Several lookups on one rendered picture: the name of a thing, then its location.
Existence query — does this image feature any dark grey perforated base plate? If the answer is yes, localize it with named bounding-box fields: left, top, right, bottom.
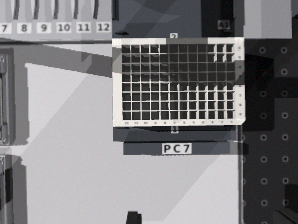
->
left=242, top=18, right=298, bottom=224

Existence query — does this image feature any white deep-well block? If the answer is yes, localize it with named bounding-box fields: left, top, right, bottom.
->
left=112, top=38, right=245, bottom=127

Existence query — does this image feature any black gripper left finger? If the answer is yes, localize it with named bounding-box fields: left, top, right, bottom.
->
left=126, top=211, right=142, bottom=224

